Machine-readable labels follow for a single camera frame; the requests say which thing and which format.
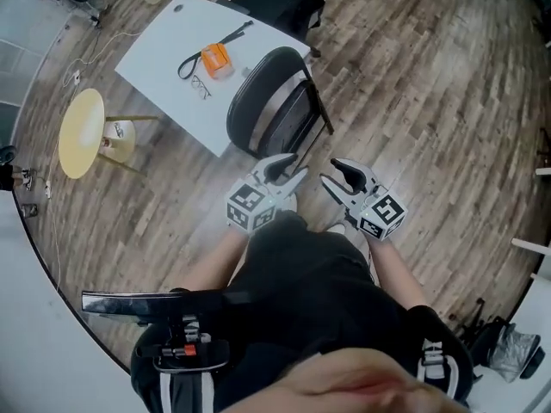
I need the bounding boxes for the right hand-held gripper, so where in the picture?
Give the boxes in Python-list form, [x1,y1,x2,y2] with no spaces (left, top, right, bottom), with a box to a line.
[320,157,409,243]

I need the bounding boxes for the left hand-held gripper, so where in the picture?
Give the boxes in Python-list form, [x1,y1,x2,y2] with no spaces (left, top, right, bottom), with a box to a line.
[226,152,310,235]

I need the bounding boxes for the black folding chair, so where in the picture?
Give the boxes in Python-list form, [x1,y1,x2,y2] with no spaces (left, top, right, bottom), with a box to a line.
[226,46,336,165]

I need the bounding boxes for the person's left forearm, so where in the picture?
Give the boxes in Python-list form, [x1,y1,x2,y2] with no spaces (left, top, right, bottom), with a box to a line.
[178,225,251,295]

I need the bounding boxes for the person's right forearm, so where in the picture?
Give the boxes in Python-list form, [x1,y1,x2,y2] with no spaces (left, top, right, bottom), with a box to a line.
[366,237,434,316]

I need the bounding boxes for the black high-back office chair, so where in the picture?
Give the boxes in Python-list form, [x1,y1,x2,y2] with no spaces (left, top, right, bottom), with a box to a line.
[214,0,327,59]

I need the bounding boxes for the person's white left shoe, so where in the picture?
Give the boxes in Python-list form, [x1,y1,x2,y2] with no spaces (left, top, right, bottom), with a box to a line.
[275,190,299,213]

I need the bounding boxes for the person's black clothing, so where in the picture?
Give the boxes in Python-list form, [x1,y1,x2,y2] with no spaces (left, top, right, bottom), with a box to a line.
[128,211,474,413]

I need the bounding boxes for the eyeglasses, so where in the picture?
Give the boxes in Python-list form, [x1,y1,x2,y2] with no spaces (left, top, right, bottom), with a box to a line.
[190,74,214,102]

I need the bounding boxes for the orange and white box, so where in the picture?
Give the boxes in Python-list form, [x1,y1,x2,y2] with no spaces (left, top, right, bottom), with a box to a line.
[200,42,237,82]

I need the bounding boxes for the large white desk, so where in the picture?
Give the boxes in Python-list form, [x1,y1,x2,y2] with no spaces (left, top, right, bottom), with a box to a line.
[114,0,313,158]

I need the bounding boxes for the black tripod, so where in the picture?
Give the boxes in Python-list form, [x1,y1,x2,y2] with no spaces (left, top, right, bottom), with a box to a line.
[449,298,490,339]

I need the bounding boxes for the black chest-mounted bar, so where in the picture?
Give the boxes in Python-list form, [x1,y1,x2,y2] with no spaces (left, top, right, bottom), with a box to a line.
[80,289,251,317]

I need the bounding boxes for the round yellow table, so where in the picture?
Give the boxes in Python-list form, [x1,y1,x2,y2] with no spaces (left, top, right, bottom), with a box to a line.
[57,87,161,181]

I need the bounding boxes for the black and silver bag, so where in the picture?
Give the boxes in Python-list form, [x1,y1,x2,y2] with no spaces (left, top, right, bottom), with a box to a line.
[468,316,548,382]

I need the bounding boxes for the black strap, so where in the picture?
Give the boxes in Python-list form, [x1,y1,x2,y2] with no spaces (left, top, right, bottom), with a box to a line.
[177,21,254,81]

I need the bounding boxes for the black chest strap buckle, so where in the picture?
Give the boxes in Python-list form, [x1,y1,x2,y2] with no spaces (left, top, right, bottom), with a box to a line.
[135,337,231,376]

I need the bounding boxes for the white charger with cable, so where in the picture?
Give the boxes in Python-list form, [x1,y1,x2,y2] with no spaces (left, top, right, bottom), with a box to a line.
[63,27,145,89]

